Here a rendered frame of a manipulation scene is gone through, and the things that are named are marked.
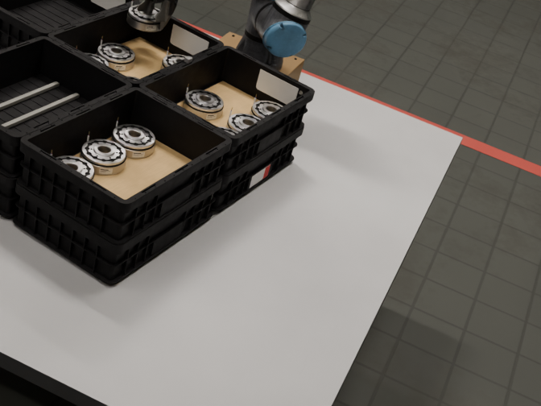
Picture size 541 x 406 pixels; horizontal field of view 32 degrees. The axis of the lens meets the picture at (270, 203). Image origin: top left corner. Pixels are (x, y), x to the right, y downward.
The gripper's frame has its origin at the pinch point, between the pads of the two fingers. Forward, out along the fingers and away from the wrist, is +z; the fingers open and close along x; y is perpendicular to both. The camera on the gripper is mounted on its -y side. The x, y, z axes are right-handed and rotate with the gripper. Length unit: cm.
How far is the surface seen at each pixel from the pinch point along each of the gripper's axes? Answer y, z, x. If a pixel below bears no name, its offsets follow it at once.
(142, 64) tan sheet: 5.6, 10.9, 2.0
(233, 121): 13.2, 6.9, 37.9
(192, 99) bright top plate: 13.6, 7.4, 24.7
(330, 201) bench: 0, 22, 66
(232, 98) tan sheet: -1.0, 10.2, 28.5
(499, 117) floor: -247, 93, 54
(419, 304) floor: -74, 92, 87
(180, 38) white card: -7.0, 5.1, 4.6
